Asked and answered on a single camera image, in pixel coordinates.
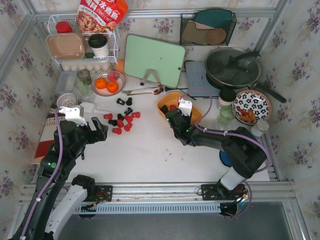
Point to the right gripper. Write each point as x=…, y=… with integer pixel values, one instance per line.
x=173, y=116

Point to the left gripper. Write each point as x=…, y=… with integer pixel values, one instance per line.
x=90, y=131

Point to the red capsule cluster piece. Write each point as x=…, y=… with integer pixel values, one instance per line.
x=117, y=130

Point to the red capsule number two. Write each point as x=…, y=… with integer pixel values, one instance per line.
x=171, y=107

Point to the black capsule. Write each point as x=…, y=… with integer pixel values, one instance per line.
x=113, y=122
x=164, y=109
x=128, y=111
x=129, y=101
x=120, y=117

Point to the orange storage basket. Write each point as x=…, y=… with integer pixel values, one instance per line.
x=173, y=99

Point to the red capsule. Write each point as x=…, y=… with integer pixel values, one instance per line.
x=108, y=116
x=136, y=114

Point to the grey blue cloth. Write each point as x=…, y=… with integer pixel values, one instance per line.
x=224, y=159

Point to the clear glass cup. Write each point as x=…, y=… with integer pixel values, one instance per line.
x=223, y=123

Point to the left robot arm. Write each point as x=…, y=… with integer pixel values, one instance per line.
x=42, y=220

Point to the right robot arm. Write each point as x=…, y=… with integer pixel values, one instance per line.
x=239, y=146

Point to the black capsule number four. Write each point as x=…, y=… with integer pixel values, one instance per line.
x=120, y=102

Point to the copper spoon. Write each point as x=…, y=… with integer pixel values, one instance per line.
x=155, y=92

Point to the grey induction cooker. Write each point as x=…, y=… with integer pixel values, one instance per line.
x=197, y=82

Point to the silver fork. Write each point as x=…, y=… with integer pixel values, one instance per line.
x=127, y=92

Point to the white small strainer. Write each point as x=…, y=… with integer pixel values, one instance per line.
x=66, y=100

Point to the fruit bowl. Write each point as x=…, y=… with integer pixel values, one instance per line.
x=108, y=83

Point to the paper cup black lid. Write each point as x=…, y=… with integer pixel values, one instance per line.
x=226, y=97

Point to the striped orange cloth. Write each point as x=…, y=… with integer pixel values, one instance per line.
x=47, y=136

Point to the dark glass cup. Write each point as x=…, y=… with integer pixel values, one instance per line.
x=84, y=76

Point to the blue plastic container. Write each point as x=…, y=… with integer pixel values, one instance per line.
x=65, y=82

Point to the egg carton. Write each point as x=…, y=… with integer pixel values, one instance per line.
x=91, y=67

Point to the black pan with lid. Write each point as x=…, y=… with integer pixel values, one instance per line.
x=235, y=68

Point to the green cutting board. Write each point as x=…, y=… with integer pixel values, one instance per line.
x=144, y=53

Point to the floral patterned plate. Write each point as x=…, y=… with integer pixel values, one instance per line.
x=251, y=106

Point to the white blue bottle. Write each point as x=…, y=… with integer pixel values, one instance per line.
x=260, y=127

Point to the white black lid cup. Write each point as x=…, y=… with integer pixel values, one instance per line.
x=99, y=44

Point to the beige rectangular tray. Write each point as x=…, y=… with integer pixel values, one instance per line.
x=66, y=46

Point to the round cork coaster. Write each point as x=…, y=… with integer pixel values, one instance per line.
x=216, y=36

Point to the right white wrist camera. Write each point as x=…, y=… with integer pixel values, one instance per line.
x=185, y=106

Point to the white wire rack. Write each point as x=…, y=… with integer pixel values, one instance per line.
x=113, y=39

